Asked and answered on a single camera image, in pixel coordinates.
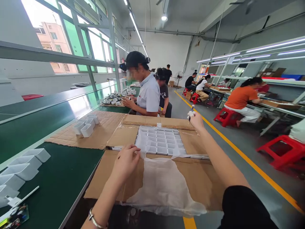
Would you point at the person's right hand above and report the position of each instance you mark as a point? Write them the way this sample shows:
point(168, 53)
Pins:
point(197, 120)

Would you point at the person's left hand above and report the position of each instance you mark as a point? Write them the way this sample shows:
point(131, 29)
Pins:
point(125, 161)

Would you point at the person's right fingers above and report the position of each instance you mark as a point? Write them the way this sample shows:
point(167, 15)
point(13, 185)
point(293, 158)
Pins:
point(191, 115)

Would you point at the blue and white pen tool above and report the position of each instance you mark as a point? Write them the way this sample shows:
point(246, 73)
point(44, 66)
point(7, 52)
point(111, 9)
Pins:
point(191, 109)

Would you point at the white foam wrap sheet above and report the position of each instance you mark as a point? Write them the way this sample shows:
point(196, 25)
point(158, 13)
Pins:
point(164, 183)

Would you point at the red plastic stool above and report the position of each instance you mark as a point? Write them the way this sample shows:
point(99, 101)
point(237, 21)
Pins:
point(32, 96)
point(195, 97)
point(226, 117)
point(283, 152)

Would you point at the small cardboard box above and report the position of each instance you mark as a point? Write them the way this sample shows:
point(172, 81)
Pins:
point(188, 96)

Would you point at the tray of white plastic housings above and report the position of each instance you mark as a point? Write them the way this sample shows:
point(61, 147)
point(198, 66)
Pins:
point(163, 142)

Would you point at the black standing fan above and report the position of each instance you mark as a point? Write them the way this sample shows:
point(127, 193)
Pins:
point(178, 77)

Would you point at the large open cardboard carton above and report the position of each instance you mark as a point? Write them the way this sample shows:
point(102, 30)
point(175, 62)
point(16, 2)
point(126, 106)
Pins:
point(152, 164)

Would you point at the pile of white parts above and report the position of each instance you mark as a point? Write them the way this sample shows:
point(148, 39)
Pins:
point(115, 98)

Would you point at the assembly workbench with lamps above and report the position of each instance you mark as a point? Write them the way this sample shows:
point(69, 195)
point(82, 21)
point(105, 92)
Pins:
point(267, 71)

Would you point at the shallow cardboard tray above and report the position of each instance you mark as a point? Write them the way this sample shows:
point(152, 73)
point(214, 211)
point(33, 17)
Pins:
point(280, 104)

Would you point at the flat cardboard sheet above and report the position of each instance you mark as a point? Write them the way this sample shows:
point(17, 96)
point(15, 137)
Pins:
point(93, 128)

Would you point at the round ceiling lamp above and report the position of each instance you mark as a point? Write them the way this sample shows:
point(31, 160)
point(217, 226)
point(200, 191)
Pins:
point(164, 18)

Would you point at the cluster of white housings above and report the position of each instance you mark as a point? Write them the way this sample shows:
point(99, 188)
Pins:
point(86, 125)

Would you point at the green conveyor line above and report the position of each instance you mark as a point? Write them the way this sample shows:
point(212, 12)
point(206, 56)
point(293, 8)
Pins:
point(54, 124)

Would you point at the large window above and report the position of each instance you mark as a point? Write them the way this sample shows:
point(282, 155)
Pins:
point(71, 38)

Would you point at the row of white housings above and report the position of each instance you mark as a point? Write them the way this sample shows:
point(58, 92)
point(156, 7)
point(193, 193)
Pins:
point(21, 170)

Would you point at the thin white strip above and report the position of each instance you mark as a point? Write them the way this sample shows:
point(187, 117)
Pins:
point(27, 194)

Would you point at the white plug part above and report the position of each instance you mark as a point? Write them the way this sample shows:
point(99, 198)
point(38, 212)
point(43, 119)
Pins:
point(12, 200)

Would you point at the green circuit board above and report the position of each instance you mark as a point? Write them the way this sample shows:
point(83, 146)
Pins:
point(14, 218)

